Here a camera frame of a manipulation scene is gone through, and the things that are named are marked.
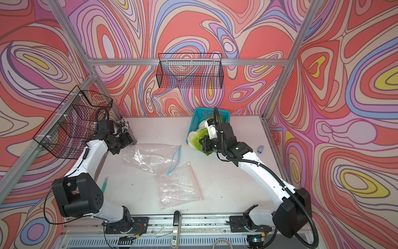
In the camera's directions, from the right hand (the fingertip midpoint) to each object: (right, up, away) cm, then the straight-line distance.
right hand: (201, 144), depth 76 cm
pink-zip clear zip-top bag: (-12, -24, +7) cm, 28 cm away
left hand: (-41, +1, +11) cm, 43 cm away
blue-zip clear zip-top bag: (-27, -10, +17) cm, 34 cm away
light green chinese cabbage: (+1, +9, +28) cm, 30 cm away
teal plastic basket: (+1, +20, +39) cm, 44 cm away
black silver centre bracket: (-11, -38, -8) cm, 40 cm away
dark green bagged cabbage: (-4, +4, +3) cm, 6 cm away
